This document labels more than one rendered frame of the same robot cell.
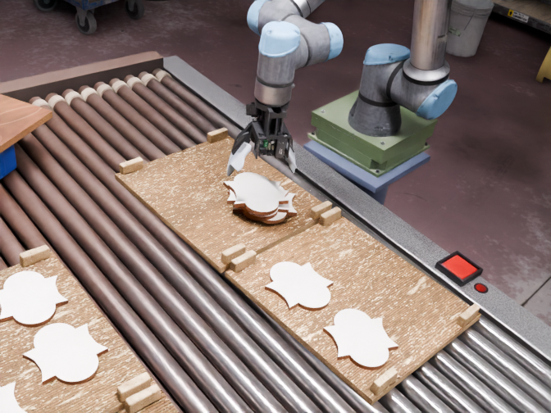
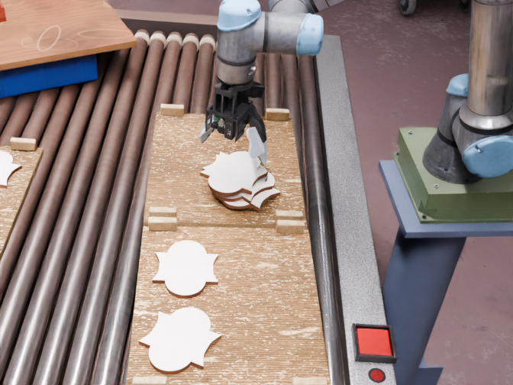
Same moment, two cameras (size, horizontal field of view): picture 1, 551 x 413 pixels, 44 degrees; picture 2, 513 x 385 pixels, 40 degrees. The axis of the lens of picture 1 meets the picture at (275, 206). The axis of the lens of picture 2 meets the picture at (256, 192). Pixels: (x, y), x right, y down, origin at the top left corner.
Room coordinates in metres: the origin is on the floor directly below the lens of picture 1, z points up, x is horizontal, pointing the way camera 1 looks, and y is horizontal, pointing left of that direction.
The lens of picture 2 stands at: (0.39, -0.80, 1.97)
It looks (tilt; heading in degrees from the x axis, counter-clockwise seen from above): 40 degrees down; 41
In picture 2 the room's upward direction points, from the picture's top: 6 degrees clockwise
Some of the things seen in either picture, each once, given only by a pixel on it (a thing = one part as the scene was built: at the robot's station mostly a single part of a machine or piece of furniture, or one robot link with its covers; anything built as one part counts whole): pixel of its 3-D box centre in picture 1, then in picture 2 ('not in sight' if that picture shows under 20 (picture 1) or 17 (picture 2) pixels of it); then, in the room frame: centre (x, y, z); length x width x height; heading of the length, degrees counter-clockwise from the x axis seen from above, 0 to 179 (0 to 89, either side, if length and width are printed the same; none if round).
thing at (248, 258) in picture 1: (243, 260); (162, 224); (1.07, 0.05, 0.95); 0.06 x 0.02 x 0.03; 138
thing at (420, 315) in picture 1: (352, 295); (227, 303); (1.04, -0.18, 0.93); 0.41 x 0.35 x 0.02; 48
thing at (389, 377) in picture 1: (384, 380); (150, 384); (0.81, -0.24, 0.95); 0.06 x 0.02 x 0.03; 138
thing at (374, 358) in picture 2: (458, 268); (373, 343); (1.18, -0.43, 0.92); 0.08 x 0.08 x 0.02; 45
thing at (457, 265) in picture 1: (458, 269); (373, 343); (1.18, -0.43, 0.92); 0.06 x 0.06 x 0.01; 45
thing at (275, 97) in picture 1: (275, 89); (237, 67); (1.24, 0.04, 1.27); 0.08 x 0.08 x 0.05
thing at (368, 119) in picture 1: (376, 107); (459, 147); (1.72, -0.24, 1.01); 0.15 x 0.15 x 0.10
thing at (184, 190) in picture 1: (224, 194); (224, 166); (1.32, 0.13, 0.93); 0.41 x 0.35 x 0.02; 47
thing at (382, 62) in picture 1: (386, 70); (471, 106); (1.71, -0.24, 1.13); 0.13 x 0.12 x 0.14; 46
